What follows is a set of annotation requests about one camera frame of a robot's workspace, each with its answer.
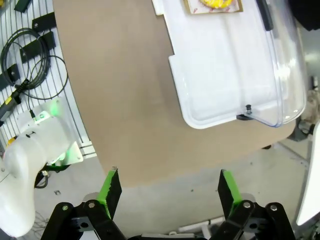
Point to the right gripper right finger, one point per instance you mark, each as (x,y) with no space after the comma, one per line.
(246,217)

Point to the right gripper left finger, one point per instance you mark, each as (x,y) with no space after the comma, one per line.
(100,215)

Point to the cardboard donut tray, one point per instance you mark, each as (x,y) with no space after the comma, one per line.
(238,7)

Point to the yellow sprinkled donut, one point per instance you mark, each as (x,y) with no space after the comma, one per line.
(215,3)

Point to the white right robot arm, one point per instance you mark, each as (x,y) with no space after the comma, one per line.
(25,155)

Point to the white display tray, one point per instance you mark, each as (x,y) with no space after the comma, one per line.
(212,75)

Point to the clear display lid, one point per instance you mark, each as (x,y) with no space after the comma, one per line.
(287,75)

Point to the black metal bracket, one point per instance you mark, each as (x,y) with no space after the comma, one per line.
(23,5)
(35,50)
(43,22)
(10,75)

